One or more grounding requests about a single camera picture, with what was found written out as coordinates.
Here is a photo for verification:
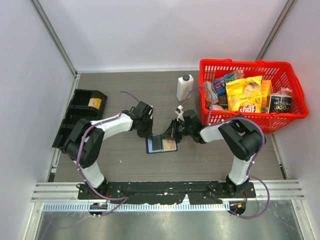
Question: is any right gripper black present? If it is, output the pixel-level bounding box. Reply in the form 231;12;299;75
161;118;193;140

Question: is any gold VIP card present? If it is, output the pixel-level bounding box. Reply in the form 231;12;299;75
162;139;177;152

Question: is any black leather card holder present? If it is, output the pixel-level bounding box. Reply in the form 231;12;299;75
145;134;178;154

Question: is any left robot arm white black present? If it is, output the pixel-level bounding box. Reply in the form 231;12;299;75
61;101;153;199

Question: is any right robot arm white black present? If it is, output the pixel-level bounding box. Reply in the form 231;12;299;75
160;109;266;198

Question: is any yellow card in tray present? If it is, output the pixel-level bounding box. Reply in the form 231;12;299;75
88;98;102;109

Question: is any white bottle black cap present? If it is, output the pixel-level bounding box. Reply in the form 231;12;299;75
176;74;194;102

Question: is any pale wrapped snack pack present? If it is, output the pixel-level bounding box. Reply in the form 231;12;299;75
203;81;219;104

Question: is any blue box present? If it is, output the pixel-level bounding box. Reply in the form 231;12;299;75
213;76;227;96

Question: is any black compartment tray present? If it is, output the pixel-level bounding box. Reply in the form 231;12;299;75
52;89;108;149

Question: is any yellow Lays chips bag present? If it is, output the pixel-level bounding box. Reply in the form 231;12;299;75
225;75;263;113

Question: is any green sponge pack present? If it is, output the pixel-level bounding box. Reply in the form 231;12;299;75
223;70;243;83

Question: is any orange snack box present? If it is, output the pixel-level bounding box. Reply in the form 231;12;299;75
261;79;273;113

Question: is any red plastic shopping basket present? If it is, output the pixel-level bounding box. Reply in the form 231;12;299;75
198;59;309;134

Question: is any black snack package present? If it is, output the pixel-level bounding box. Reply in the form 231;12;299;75
267;87;293;114

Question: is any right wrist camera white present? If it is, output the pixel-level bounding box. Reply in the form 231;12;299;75
175;105;185;122

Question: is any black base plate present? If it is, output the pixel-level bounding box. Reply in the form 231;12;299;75
77;180;257;205

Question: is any white cable duct rail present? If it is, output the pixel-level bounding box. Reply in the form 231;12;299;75
42;201;230;212

